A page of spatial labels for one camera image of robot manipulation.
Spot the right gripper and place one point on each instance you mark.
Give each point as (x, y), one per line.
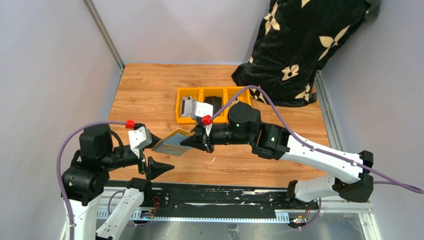
(196, 141)

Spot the right yellow bin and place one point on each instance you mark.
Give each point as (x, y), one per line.
(244, 97)

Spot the black floral blanket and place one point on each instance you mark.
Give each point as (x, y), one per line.
(295, 40)

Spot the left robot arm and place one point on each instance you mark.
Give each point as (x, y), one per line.
(83, 183)

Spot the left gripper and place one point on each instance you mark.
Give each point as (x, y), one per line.
(153, 168)

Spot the middle yellow bin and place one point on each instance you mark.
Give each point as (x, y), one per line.
(215, 91)

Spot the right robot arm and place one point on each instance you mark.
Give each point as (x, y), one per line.
(345, 177)

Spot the black cards in bin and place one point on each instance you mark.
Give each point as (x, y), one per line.
(215, 101)

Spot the yellow leather card holder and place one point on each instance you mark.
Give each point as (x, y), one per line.
(171, 145)

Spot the aluminium frame post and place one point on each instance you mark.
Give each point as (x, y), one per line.
(97, 20)

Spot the left yellow bin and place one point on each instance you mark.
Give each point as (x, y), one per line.
(185, 91)

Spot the yellow bin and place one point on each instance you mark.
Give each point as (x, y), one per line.
(185, 91)
(244, 97)
(215, 91)

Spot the silver cards in bin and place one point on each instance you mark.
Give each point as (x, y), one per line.
(186, 106)

